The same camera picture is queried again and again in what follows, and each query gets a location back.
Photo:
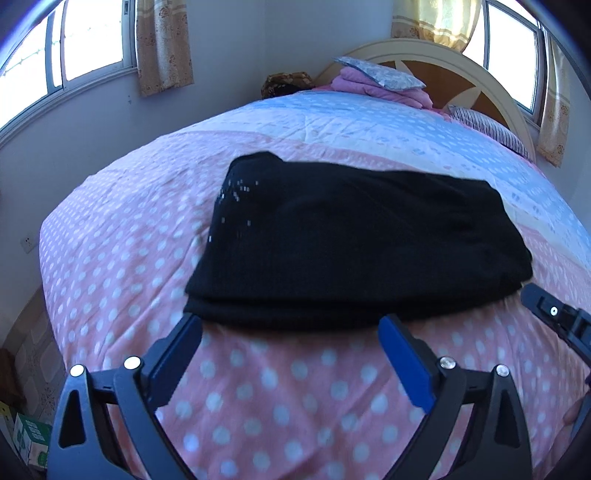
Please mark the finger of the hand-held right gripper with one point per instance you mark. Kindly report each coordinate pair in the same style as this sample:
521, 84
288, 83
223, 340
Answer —
545, 304

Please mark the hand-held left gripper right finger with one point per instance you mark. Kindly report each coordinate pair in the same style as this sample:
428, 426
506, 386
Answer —
406, 364

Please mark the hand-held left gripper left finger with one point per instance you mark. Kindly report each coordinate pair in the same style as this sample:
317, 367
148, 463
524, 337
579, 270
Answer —
178, 350

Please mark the black pants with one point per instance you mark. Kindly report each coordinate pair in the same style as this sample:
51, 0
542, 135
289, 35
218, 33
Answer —
346, 240

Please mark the polka dot quilt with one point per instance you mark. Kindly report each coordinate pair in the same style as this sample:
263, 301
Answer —
277, 392

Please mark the green and white carton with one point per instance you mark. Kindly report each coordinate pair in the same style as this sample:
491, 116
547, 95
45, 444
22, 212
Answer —
32, 438

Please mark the yellow patterned curtain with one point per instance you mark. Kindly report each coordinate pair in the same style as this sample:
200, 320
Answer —
164, 46
554, 120
434, 18

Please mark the striped pillow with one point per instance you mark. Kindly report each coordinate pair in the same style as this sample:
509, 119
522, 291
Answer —
489, 124

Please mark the cream and brown headboard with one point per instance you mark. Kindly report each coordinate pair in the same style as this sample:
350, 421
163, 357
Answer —
443, 76

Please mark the sliding window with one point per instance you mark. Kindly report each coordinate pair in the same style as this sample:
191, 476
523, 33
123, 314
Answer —
508, 41
92, 32

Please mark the grey floral pillow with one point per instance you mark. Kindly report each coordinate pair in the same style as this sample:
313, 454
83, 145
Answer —
383, 74

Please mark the folded pink blanket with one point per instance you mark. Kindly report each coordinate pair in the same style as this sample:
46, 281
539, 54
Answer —
355, 85

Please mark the white wall socket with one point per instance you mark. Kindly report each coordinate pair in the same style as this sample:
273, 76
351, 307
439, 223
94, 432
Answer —
30, 243

